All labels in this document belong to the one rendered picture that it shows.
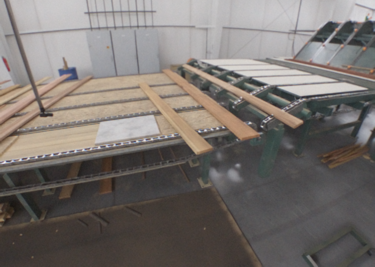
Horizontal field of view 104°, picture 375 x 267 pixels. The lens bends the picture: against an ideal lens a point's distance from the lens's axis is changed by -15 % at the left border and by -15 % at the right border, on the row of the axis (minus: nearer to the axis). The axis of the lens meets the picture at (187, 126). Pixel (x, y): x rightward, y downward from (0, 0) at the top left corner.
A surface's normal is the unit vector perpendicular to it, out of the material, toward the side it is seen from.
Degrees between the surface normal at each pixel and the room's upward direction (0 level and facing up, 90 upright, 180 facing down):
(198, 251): 0
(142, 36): 90
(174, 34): 86
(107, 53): 90
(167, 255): 0
